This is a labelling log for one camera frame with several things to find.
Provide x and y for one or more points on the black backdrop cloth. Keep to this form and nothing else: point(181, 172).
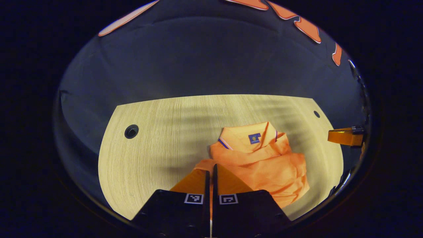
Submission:
point(198, 56)

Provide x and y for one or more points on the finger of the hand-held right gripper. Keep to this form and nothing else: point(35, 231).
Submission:
point(342, 137)

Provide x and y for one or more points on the orange polo T-shirt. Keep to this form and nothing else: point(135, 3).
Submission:
point(264, 165)

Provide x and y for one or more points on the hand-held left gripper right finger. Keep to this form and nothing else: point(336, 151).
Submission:
point(248, 215)

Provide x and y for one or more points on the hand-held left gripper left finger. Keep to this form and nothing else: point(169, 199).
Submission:
point(178, 215)

